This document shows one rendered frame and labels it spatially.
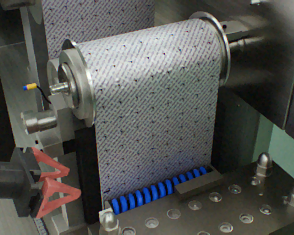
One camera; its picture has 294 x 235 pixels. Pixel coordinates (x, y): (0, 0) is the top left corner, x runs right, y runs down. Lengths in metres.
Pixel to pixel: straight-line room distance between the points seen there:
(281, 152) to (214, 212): 1.86
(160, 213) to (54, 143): 0.22
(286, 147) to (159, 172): 1.91
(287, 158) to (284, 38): 1.89
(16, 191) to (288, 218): 0.46
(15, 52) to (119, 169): 0.98
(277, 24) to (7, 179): 0.50
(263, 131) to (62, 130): 0.59
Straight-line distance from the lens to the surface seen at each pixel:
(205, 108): 0.80
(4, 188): 0.68
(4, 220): 1.00
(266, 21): 0.79
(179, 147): 0.82
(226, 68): 0.77
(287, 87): 0.78
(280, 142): 2.72
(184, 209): 0.80
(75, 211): 0.92
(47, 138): 0.80
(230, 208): 0.81
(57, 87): 0.69
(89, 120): 0.71
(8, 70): 1.56
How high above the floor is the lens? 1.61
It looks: 35 degrees down
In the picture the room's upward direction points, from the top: straight up
